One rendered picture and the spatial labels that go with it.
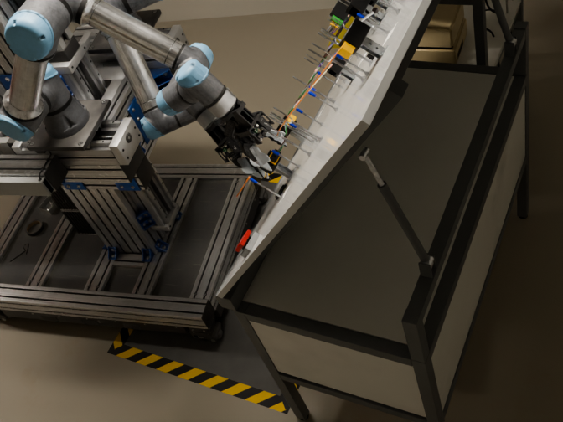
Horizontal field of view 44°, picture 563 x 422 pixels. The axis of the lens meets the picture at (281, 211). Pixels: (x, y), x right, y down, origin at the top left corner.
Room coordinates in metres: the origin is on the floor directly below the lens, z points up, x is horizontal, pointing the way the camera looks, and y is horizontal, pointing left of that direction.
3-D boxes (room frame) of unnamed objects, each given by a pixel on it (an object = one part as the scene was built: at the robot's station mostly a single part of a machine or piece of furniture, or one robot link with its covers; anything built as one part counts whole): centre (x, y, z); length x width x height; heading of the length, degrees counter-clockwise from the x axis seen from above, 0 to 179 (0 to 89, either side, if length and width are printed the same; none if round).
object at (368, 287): (1.50, -0.37, 0.60); 1.17 x 0.58 x 0.40; 138
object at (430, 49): (2.22, -0.80, 0.76); 0.30 x 0.21 x 0.20; 51
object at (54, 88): (1.96, 0.55, 1.33); 0.13 x 0.12 x 0.14; 145
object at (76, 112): (1.97, 0.54, 1.21); 0.15 x 0.15 x 0.10
